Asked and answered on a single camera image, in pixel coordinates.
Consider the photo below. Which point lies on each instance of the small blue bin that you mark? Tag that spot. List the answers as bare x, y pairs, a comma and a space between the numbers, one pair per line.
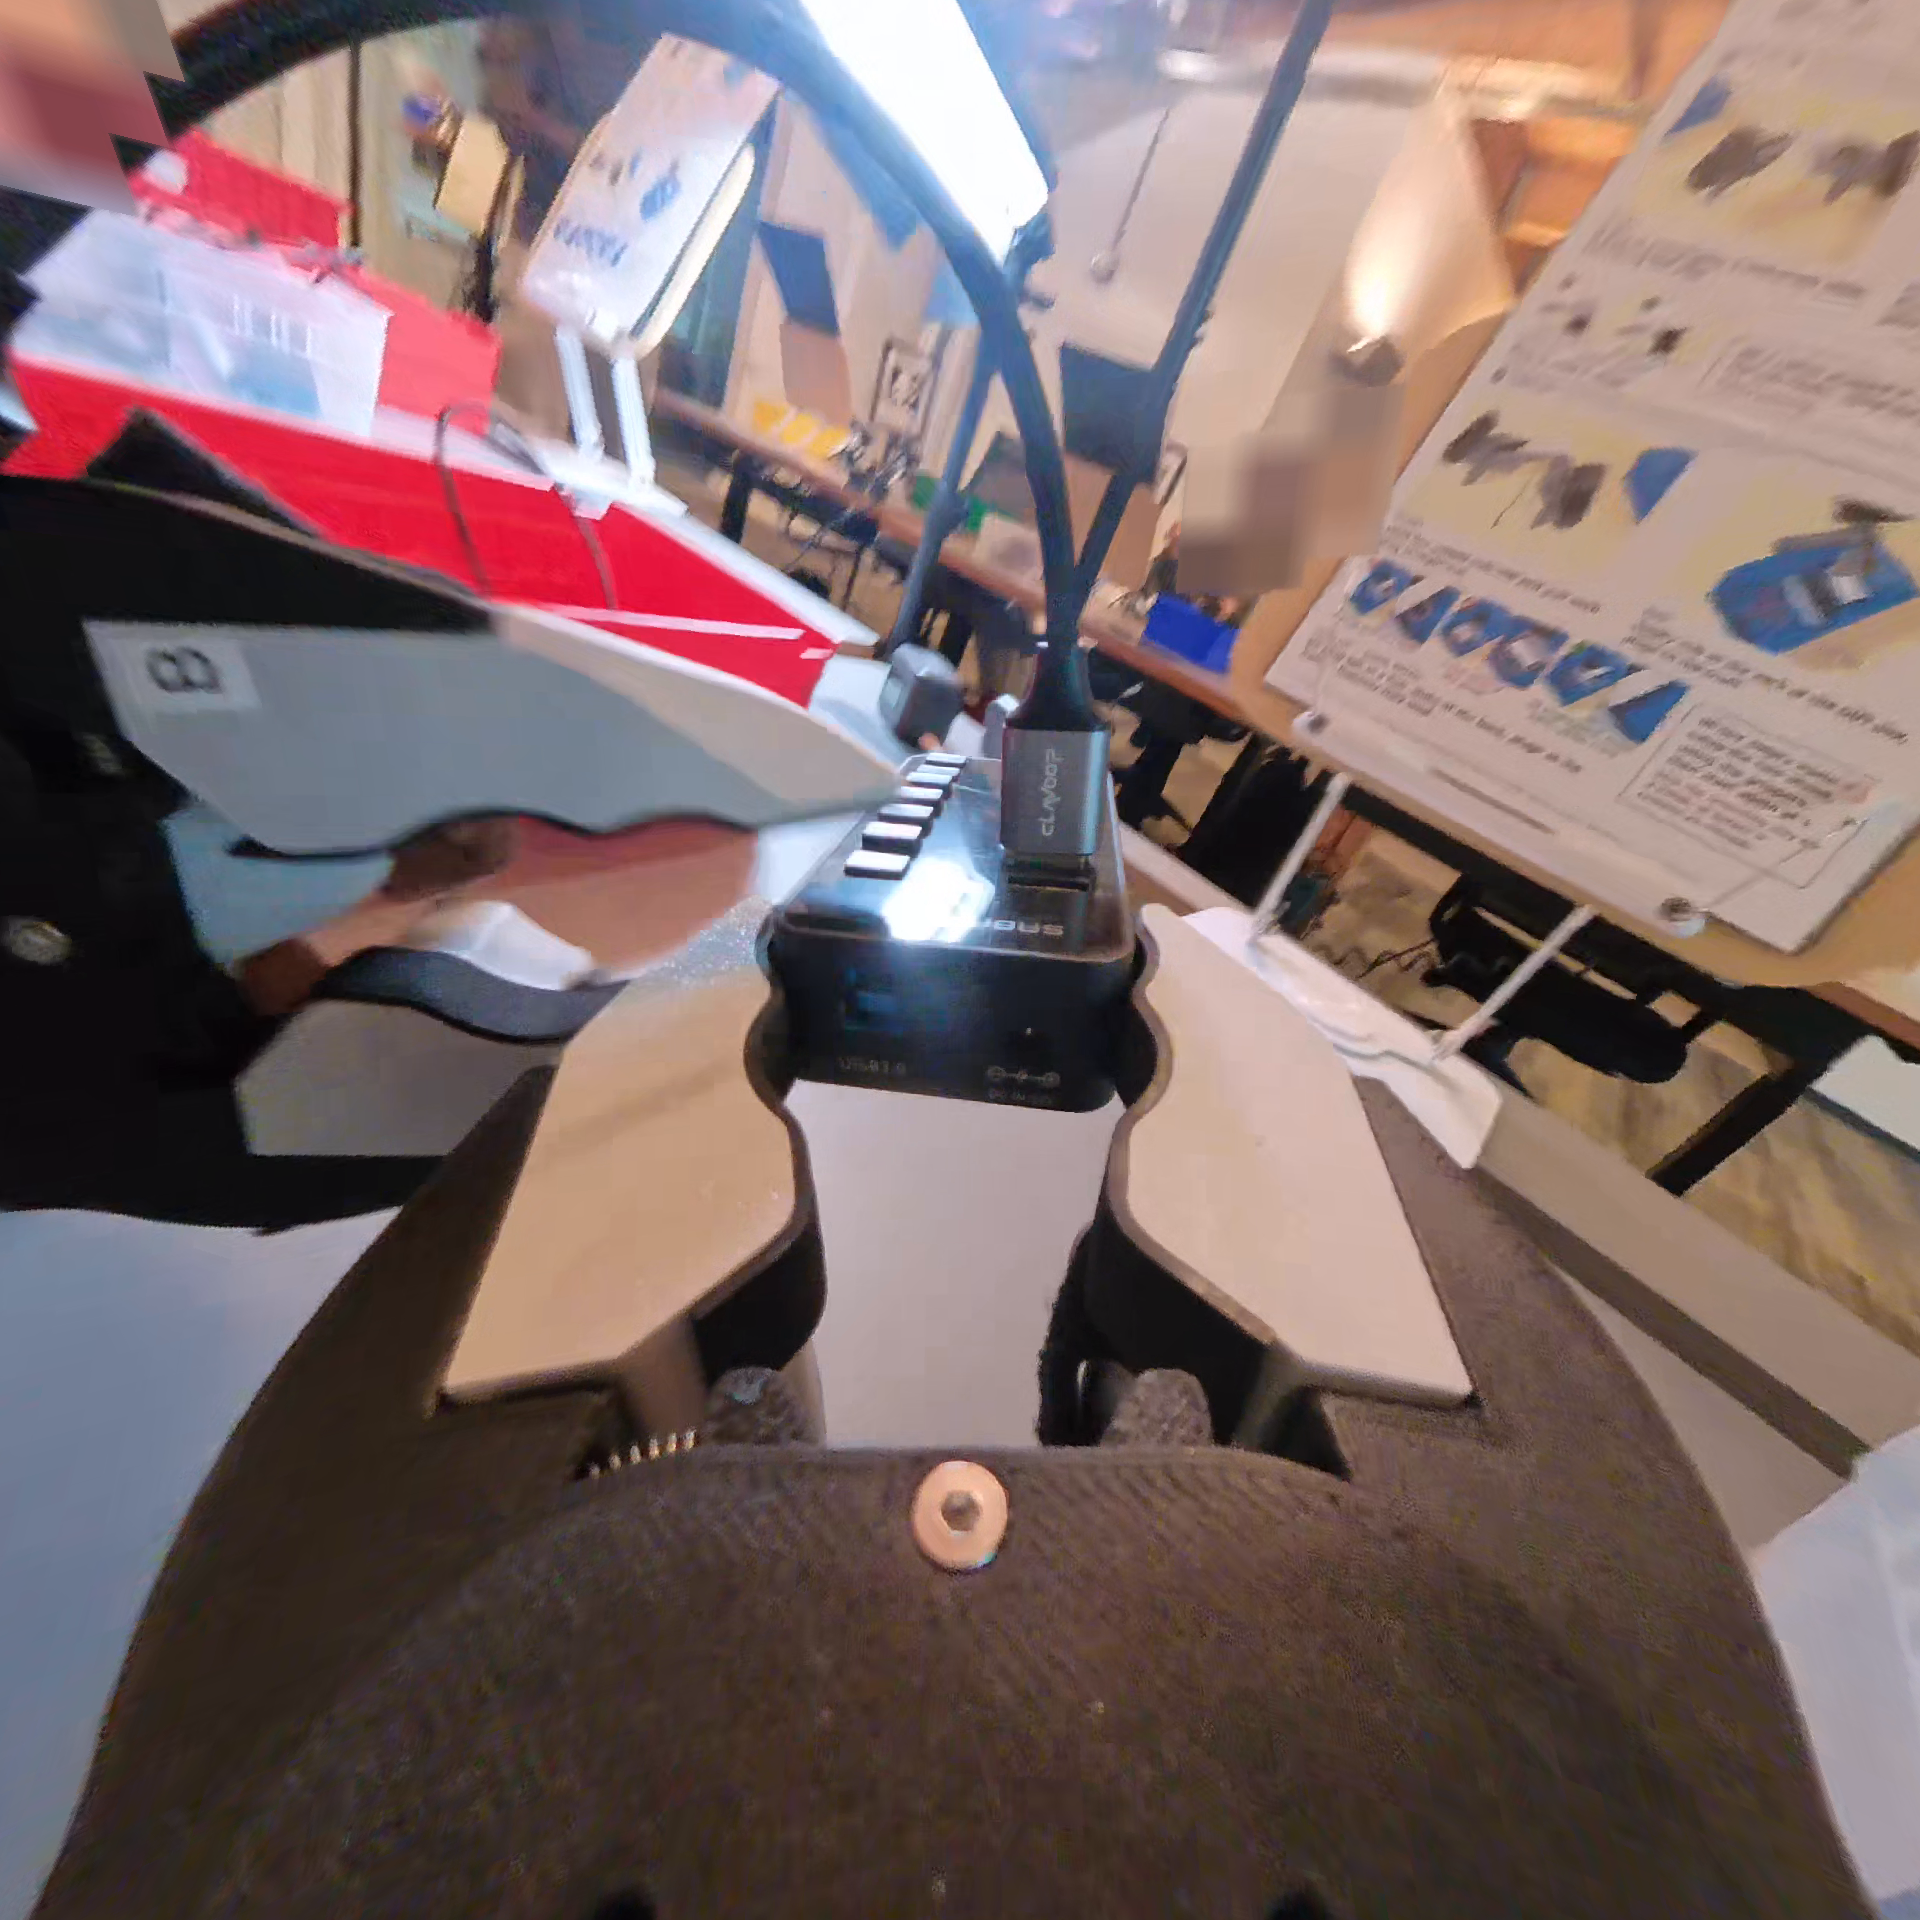
1194, 630

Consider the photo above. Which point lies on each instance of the paper sign on white stand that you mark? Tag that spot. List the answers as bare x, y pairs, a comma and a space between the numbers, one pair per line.
644, 194

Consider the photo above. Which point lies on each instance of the illustrated instruction poster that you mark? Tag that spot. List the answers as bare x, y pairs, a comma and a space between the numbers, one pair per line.
1650, 452

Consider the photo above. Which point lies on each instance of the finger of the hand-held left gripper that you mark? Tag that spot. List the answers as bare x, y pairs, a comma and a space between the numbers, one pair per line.
451, 721
599, 892

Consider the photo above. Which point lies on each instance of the black pole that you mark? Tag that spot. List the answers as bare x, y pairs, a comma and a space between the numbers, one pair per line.
1231, 194

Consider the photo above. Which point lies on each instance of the grey power adapter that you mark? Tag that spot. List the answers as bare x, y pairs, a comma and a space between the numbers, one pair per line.
916, 698

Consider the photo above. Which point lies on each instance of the clear plastic bin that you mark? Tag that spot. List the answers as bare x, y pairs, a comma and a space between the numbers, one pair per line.
224, 324

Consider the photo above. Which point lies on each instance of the translucent white plastic item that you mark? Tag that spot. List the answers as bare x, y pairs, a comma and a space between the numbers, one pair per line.
1851, 1652

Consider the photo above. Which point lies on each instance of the black USB hub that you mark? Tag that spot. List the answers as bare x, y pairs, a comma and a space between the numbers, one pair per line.
945, 961

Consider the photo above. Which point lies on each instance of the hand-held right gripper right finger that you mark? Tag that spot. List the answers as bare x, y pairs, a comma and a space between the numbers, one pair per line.
1275, 1185

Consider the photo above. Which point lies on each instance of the white lamp light panel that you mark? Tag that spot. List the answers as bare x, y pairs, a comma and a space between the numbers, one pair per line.
930, 106

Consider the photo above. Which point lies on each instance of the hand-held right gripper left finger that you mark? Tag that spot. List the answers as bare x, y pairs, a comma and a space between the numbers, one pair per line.
628, 1185

